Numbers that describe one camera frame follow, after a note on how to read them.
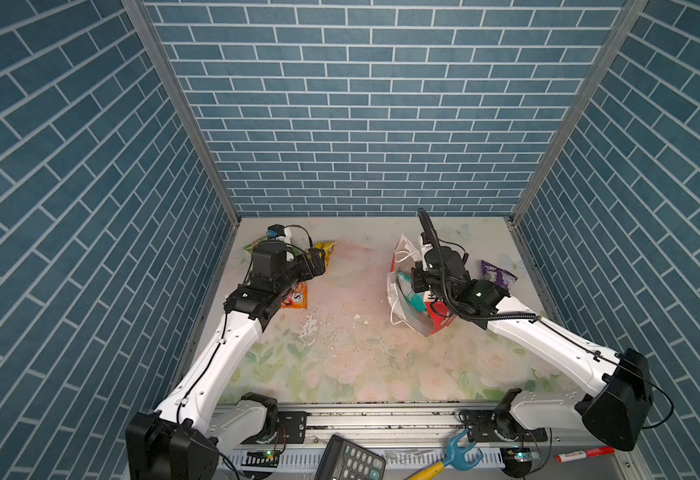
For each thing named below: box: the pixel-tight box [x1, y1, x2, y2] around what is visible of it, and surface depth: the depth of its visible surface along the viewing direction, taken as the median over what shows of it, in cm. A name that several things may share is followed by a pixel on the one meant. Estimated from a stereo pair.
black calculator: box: [314, 434, 386, 480], surface depth 69 cm
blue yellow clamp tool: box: [407, 428, 483, 480], surface depth 70 cm
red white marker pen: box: [555, 446, 616, 463], surface depth 71 cm
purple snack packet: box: [481, 260, 518, 289], surface depth 103 cm
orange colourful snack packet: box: [281, 281, 308, 309], surface depth 96 cm
